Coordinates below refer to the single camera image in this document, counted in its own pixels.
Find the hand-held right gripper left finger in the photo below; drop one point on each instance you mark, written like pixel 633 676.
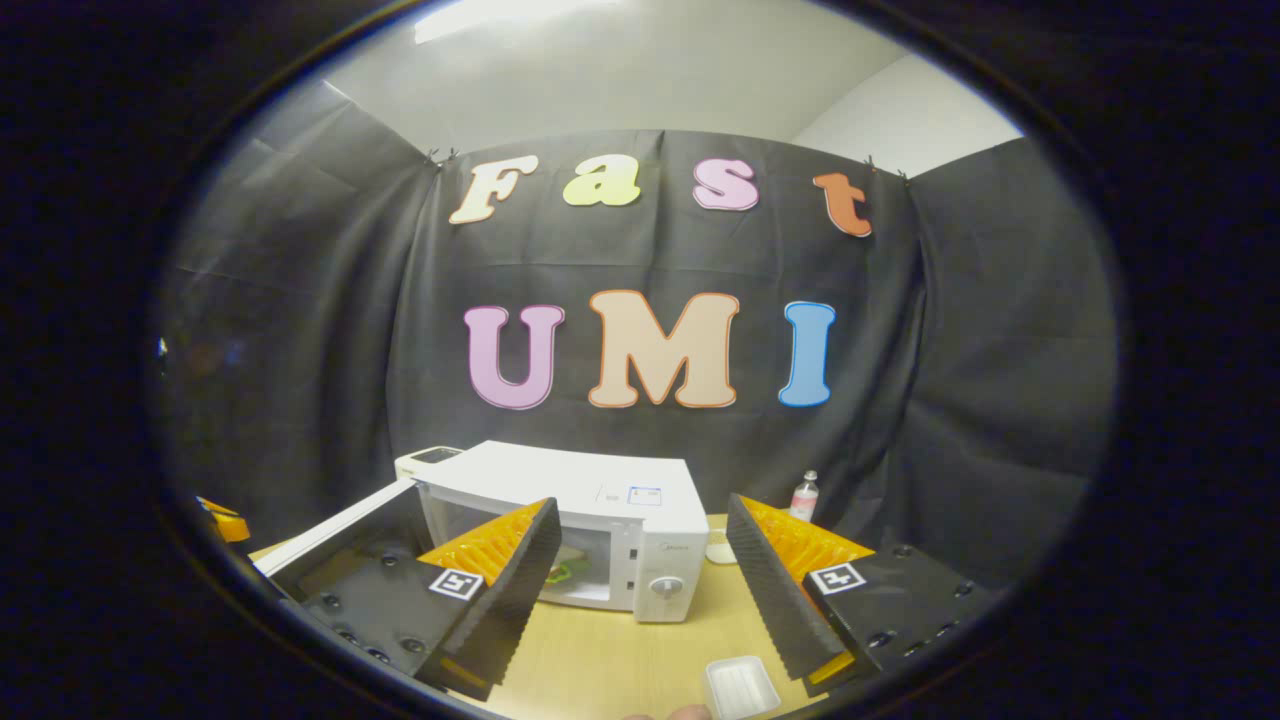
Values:
pixel 520 580

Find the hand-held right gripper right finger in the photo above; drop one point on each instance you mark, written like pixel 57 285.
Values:
pixel 775 600

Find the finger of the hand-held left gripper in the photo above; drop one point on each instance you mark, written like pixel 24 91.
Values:
pixel 225 522

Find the white microwave oven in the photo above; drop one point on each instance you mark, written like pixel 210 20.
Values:
pixel 560 480

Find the white compartment seasoning dish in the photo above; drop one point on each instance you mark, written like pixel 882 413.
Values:
pixel 720 548

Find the small pink label bottle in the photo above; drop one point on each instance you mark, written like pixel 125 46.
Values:
pixel 804 497

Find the white toaster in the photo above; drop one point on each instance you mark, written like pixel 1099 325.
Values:
pixel 430 458

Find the black backdrop cloth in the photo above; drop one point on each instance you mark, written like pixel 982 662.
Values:
pixel 950 350

